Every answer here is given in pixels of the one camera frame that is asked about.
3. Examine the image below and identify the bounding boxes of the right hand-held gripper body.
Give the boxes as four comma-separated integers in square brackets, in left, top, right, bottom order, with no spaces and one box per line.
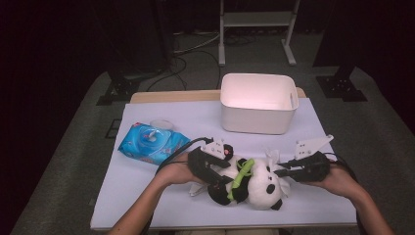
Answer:
[294,134,335,183]

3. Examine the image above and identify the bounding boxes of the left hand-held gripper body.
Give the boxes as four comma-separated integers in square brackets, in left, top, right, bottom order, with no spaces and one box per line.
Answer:
[187,138,227,183]

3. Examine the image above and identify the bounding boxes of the panda plush toy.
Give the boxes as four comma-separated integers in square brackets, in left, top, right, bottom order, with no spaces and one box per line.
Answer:
[189,143,285,212]

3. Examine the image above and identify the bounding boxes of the white plastic storage bin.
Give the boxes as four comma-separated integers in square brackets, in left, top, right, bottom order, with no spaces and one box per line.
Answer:
[219,72,300,135]

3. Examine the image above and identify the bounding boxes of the blue wet wipes packet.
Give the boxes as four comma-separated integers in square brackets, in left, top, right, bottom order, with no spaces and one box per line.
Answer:
[116,118,192,166]

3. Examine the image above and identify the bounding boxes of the person's left hand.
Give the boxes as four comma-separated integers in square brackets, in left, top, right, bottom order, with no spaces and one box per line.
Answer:
[155,152,206,188]

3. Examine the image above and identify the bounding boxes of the person's right hand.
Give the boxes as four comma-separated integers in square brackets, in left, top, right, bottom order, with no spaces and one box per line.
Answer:
[300,162,360,199]

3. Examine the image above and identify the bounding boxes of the white table mat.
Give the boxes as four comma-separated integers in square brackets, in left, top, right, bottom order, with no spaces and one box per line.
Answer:
[90,97,358,230]

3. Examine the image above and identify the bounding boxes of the wooden table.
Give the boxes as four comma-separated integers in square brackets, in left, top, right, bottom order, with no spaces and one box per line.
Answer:
[89,87,359,232]

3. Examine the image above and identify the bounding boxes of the black stand base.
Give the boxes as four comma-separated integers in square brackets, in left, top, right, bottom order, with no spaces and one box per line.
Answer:
[96,65,141,107]
[315,65,369,103]

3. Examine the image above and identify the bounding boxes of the white metal stand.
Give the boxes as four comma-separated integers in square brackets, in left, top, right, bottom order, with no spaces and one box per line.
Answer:
[217,0,301,68]

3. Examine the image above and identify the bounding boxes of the left hand-held gripper cable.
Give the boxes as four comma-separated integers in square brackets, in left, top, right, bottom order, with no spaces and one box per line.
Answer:
[142,136,214,235]

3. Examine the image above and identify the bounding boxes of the black floor cable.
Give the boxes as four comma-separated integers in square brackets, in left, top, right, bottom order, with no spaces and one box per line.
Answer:
[172,49,223,91]

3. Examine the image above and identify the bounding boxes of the grey floor cable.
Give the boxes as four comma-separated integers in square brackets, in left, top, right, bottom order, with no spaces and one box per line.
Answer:
[172,30,223,56]

